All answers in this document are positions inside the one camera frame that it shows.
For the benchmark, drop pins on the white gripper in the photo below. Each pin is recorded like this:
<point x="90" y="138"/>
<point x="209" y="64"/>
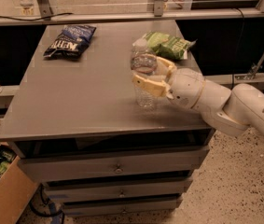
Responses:
<point x="186" y="88"/>

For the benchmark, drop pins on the clear plastic water bottle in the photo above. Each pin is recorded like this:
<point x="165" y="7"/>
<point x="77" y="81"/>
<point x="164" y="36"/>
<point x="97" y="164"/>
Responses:
<point x="143" y="62"/>

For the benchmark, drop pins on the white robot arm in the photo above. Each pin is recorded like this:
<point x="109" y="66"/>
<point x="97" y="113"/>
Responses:
<point x="231" y="111"/>

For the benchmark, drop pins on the green chip bag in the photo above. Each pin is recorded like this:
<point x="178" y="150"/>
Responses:
<point x="168" y="46"/>

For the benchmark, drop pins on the top grey drawer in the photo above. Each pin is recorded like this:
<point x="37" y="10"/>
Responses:
<point x="114" y="163"/>

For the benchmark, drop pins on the grey drawer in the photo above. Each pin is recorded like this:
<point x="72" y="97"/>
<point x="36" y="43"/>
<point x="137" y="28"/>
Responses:
<point x="118" y="189"/>
<point x="114" y="163"/>
<point x="122" y="206"/>

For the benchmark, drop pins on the dark blue kettle chip bag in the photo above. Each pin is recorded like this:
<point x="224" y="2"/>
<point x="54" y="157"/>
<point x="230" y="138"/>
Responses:
<point x="71" y="42"/>

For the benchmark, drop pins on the grey drawer cabinet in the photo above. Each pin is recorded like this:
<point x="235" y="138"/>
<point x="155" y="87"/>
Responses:
<point x="87" y="106"/>

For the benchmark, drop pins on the middle grey drawer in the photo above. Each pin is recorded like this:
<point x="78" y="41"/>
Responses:
<point x="118" y="189"/>

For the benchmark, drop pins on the bottom grey drawer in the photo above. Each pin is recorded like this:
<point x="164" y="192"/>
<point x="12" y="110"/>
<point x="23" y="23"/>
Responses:
<point x="122" y="206"/>

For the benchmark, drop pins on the cardboard box with snacks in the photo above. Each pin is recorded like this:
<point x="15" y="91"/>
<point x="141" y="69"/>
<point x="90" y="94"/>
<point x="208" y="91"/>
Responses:
<point x="16" y="188"/>

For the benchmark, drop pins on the grey metal rail frame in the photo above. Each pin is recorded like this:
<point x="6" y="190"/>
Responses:
<point x="24" y="12"/>

